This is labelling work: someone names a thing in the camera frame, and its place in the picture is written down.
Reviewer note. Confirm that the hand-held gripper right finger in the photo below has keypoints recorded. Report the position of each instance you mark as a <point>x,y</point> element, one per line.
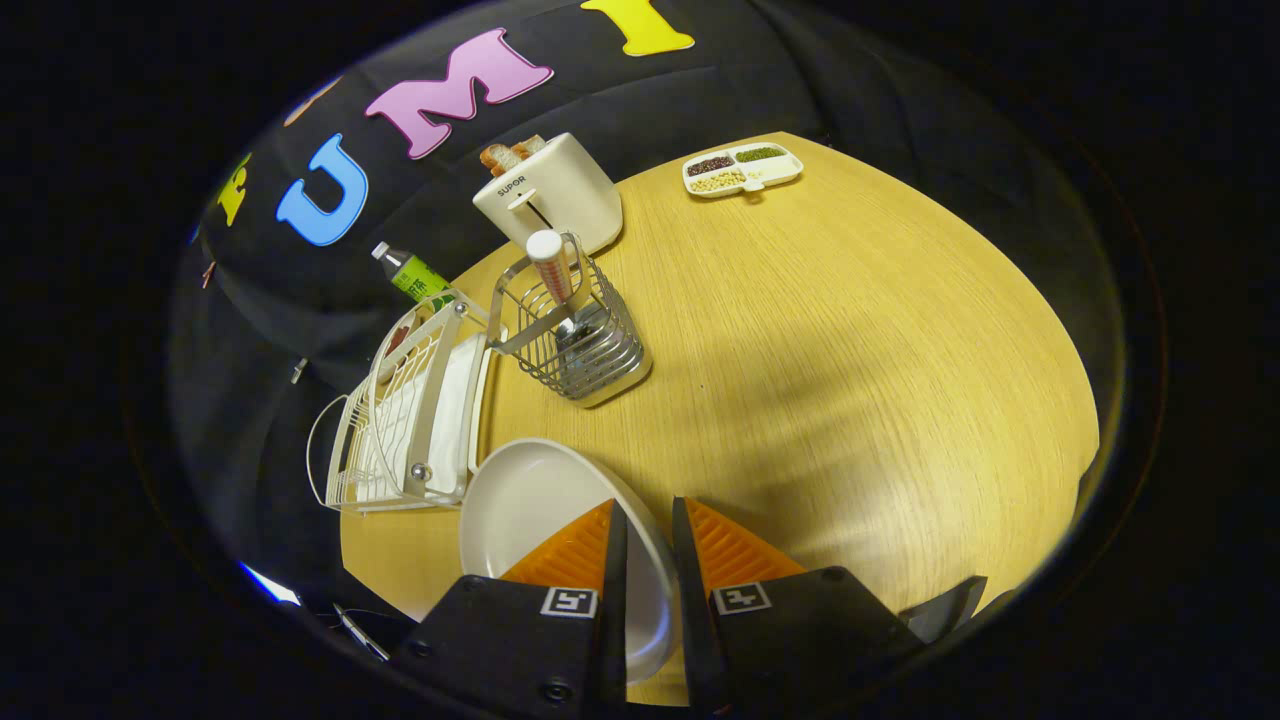
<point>690,600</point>

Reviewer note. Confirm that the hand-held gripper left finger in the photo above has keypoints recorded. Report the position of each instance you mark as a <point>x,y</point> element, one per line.
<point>614,600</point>

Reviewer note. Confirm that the white round plate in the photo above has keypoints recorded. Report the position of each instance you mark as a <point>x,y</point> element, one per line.
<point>530,500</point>

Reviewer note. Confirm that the small plate with sausages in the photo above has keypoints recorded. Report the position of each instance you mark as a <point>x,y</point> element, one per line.
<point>397,338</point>

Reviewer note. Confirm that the green tea bottle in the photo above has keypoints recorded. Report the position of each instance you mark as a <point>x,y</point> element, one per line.
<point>415,275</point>

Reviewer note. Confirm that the white toaster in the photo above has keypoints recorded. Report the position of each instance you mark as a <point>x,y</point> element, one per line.
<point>560,195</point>

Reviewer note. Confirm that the white divided snack tray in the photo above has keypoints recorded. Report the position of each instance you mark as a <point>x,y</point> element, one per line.
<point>745,170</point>

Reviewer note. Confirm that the toast bread slice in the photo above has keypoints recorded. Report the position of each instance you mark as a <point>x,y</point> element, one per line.
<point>530,146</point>
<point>497,157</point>

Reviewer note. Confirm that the black backdrop cloth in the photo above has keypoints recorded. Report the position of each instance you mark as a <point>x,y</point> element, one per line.
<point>620,90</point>

